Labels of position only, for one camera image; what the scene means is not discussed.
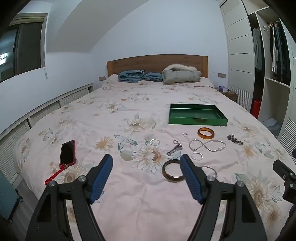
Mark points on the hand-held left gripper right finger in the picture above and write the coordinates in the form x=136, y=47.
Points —
x=190, y=178

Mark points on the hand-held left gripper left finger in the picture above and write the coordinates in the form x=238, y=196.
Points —
x=101, y=178

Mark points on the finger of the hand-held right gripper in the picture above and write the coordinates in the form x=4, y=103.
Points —
x=283, y=169
x=294, y=155

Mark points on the dark brown bangle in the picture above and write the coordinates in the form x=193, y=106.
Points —
x=172, y=179

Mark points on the thin silver bangle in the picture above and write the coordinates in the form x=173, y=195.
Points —
x=216, y=173

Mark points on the silver wristwatch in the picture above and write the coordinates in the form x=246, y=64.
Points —
x=177, y=147

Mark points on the green rectangular tray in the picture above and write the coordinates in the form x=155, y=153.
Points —
x=185, y=113

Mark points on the pile of folded clothes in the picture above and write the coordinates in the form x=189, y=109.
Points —
x=271, y=124

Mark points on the amber bangle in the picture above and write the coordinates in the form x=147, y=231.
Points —
x=205, y=138

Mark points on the floral bedsheet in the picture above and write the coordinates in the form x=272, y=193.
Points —
x=138, y=204

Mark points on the red cylinder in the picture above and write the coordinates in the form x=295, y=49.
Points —
x=256, y=109

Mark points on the wooden nightstand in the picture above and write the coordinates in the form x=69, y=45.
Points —
x=230, y=95

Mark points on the tissue box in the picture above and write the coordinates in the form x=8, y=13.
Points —
x=223, y=88

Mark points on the clear drinking glass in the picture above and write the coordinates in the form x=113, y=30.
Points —
x=215, y=85

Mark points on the blue ribbed suitcase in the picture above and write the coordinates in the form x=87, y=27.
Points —
x=7, y=197

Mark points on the dark hanging garments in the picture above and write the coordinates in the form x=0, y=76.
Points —
x=284, y=53

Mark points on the grey jacket with fur hood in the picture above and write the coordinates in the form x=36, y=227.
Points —
x=180, y=75

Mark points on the striped hanging garment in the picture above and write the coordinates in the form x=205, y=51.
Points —
x=274, y=53

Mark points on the large blue folded garment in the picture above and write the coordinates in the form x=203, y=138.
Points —
x=130, y=76

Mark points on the small blue folded garment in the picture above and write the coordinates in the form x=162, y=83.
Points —
x=153, y=77

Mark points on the grey hanging garment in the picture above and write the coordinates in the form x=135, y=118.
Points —
x=257, y=48

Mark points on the wooden headboard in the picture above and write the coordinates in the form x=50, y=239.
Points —
x=150, y=62

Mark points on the white wardrobe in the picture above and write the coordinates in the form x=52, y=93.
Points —
x=238, y=46

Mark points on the window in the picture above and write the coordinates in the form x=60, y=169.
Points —
x=25, y=46

